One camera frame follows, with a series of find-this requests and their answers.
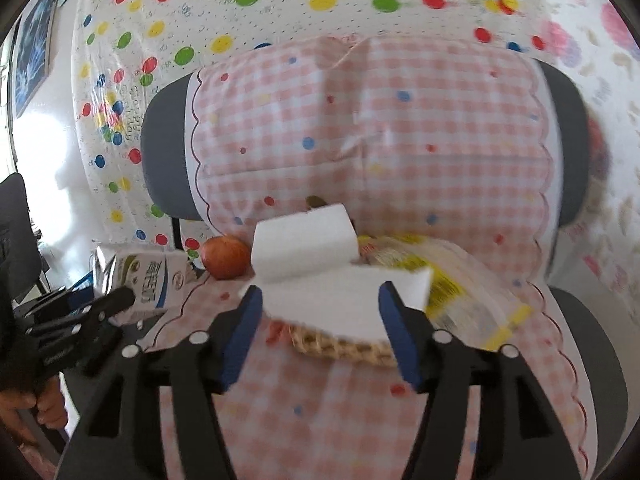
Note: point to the white foam block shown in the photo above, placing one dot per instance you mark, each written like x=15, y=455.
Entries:
x=300, y=240
x=340, y=300

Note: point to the person's left hand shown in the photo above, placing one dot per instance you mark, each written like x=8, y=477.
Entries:
x=47, y=407

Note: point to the orange ball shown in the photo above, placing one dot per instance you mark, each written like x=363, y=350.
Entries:
x=225, y=259

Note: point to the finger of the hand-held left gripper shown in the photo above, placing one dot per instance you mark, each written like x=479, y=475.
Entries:
x=102, y=345
x=112, y=302

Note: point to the yellow printed plastic bag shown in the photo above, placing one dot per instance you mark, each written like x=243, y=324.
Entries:
x=460, y=290

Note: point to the pink checked cloth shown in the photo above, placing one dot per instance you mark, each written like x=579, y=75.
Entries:
x=400, y=160

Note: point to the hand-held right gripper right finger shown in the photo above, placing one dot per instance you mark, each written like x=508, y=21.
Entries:
x=400, y=332

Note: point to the black chair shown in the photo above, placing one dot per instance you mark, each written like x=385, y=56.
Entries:
x=17, y=230

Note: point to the floral cloth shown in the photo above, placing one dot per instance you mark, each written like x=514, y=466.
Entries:
x=600, y=90

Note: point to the white green milk carton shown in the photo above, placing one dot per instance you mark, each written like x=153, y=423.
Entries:
x=150, y=275

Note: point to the woven bamboo basket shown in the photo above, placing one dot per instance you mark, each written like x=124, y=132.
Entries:
x=340, y=349

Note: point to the blue wall poster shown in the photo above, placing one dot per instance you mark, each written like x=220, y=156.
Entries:
x=37, y=45

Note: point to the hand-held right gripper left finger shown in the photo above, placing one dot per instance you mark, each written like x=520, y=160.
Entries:
x=244, y=332

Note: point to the polka dot cloth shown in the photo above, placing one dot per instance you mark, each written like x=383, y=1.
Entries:
x=300, y=5

